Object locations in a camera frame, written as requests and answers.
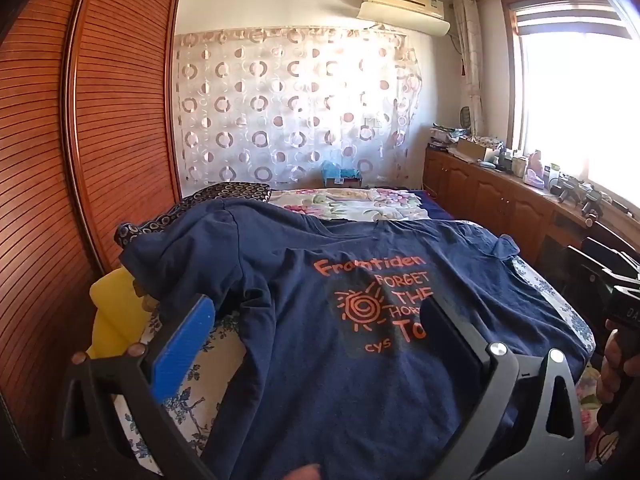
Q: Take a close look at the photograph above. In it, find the person's right hand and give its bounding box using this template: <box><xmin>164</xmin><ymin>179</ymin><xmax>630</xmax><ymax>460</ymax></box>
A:
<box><xmin>597</xmin><ymin>319</ymin><xmax>624</xmax><ymax>405</ymax></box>

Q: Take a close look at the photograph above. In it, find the sheer circle-patterned wall curtain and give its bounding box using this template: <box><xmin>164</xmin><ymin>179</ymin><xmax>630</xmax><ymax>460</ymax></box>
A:
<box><xmin>172</xmin><ymin>27</ymin><xmax>423</xmax><ymax>192</ymax></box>

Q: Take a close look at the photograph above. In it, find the cardboard box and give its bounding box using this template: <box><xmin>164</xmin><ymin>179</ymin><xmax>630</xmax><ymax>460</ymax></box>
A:
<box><xmin>456</xmin><ymin>137</ymin><xmax>503</xmax><ymax>163</ymax></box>

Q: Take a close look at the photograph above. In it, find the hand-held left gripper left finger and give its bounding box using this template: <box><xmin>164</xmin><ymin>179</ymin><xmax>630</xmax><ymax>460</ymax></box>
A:
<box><xmin>62</xmin><ymin>294</ymin><xmax>221</xmax><ymax>480</ymax></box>

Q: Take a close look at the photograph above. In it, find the yellow garment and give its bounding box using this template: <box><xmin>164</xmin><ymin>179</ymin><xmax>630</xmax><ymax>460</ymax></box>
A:
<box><xmin>85</xmin><ymin>267</ymin><xmax>152</xmax><ymax>361</ymax></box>

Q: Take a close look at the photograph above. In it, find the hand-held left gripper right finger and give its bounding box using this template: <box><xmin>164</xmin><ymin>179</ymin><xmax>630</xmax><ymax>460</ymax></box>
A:
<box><xmin>420</xmin><ymin>297</ymin><xmax>586</xmax><ymax>480</ymax></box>

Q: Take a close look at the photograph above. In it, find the pink floral quilt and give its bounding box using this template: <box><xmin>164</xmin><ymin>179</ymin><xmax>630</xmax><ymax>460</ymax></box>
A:
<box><xmin>572</xmin><ymin>362</ymin><xmax>618</xmax><ymax>433</ymax></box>

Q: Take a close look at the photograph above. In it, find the wooden framed window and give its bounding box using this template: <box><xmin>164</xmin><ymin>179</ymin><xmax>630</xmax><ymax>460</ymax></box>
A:
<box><xmin>502</xmin><ymin>0</ymin><xmax>640</xmax><ymax>211</ymax></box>

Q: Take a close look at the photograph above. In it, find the dark blue bed sheet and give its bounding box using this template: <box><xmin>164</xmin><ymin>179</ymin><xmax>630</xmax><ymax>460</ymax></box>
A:
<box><xmin>415</xmin><ymin>190</ymin><xmax>458</xmax><ymax>222</ymax></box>

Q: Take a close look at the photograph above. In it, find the light blue plastic bag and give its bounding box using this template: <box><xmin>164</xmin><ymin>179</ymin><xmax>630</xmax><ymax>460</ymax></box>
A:
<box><xmin>320</xmin><ymin>160</ymin><xmax>364</xmax><ymax>189</ymax></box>

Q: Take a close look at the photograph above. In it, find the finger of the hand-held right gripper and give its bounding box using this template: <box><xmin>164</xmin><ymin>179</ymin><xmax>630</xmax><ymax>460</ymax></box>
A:
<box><xmin>567</xmin><ymin>246</ymin><xmax>640</xmax><ymax>283</ymax></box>
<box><xmin>581</xmin><ymin>235</ymin><xmax>640</xmax><ymax>267</ymax></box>

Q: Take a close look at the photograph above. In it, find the white patterned window curtain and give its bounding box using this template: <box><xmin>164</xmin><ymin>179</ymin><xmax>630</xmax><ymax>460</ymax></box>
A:
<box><xmin>452</xmin><ymin>0</ymin><xmax>488</xmax><ymax>138</ymax></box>

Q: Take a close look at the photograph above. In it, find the pink floral blanket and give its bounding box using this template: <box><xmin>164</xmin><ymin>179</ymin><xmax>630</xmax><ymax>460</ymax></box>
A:
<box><xmin>270</xmin><ymin>187</ymin><xmax>432</xmax><ymax>223</ymax></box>

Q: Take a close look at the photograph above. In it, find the blue floral bedsheet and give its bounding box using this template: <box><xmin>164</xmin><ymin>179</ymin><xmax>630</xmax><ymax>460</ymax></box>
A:
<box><xmin>112</xmin><ymin>255</ymin><xmax>597</xmax><ymax>476</ymax></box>

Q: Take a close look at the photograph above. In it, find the navy blue printed t-shirt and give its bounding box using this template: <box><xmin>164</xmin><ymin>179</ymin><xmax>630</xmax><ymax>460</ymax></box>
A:
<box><xmin>119</xmin><ymin>197</ymin><xmax>591</xmax><ymax>480</ymax></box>

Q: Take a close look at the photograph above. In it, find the long wooden cabinet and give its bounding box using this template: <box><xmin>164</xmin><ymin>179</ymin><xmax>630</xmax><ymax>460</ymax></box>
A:
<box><xmin>422</xmin><ymin>145</ymin><xmax>640</xmax><ymax>273</ymax></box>

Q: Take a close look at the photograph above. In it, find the white air conditioner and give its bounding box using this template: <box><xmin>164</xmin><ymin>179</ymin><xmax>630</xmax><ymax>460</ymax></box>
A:
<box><xmin>357</xmin><ymin>0</ymin><xmax>451</xmax><ymax>37</ymax></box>

